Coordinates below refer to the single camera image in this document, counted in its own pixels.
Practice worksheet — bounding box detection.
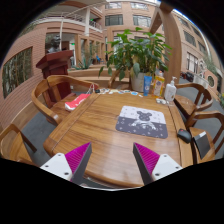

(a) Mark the red white pouch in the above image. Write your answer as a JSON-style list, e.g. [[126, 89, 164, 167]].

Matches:
[[64, 93, 91, 112]]

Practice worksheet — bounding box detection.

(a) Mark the green plant in white pot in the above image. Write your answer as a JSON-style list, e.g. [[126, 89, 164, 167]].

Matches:
[[98, 27, 174, 93]]

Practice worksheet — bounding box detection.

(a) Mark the black computer mouse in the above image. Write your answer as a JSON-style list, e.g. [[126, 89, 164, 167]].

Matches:
[[176, 128, 193, 144]]

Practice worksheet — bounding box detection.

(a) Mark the black parked car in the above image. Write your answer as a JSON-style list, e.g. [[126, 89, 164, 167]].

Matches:
[[181, 71, 195, 83]]

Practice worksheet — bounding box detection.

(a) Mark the dark red wooden podium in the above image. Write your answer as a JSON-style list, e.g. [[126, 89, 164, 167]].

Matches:
[[35, 49, 75, 108]]

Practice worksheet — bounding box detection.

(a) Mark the wooden post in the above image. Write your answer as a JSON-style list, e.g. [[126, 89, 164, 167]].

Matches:
[[148, 2, 183, 86]]

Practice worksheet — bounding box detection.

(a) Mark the grey white cartoon mouse pad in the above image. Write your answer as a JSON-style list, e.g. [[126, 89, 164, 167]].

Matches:
[[115, 105, 169, 140]]

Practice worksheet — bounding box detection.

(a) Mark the bunch of keys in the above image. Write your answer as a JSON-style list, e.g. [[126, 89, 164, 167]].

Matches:
[[85, 83, 101, 95]]

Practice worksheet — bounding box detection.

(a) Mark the blue squeeze tube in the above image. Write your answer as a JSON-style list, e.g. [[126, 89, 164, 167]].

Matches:
[[143, 75, 153, 97]]

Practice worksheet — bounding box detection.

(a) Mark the small white packet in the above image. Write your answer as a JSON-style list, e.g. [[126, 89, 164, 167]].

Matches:
[[155, 97, 168, 105]]

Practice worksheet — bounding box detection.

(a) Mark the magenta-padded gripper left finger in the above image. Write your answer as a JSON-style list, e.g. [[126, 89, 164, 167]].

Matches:
[[39, 141, 93, 186]]

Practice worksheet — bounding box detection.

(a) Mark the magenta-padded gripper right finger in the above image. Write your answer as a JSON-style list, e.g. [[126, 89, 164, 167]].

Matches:
[[132, 142, 184, 186]]

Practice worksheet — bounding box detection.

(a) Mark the white pump bottle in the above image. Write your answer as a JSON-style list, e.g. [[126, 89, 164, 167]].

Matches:
[[163, 76, 178, 103]]

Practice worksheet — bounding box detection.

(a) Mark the yellow liquid soap bottle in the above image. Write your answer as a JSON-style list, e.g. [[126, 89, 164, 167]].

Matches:
[[153, 70, 166, 98]]

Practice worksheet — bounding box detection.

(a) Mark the dark bust statue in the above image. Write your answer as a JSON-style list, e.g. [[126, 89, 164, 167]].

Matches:
[[46, 34, 63, 54]]

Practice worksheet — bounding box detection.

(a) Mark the wooden armchair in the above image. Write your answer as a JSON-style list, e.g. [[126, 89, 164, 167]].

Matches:
[[173, 82, 214, 121], [184, 110, 224, 164], [108, 68, 132, 90], [0, 123, 38, 167], [31, 74, 100, 127]]

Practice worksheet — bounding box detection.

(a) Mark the white outdoor unit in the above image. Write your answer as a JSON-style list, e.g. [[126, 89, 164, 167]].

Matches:
[[193, 73, 209, 88]]

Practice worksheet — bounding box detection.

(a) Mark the black notebook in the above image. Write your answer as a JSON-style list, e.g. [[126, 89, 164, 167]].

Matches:
[[193, 130, 212, 160]]

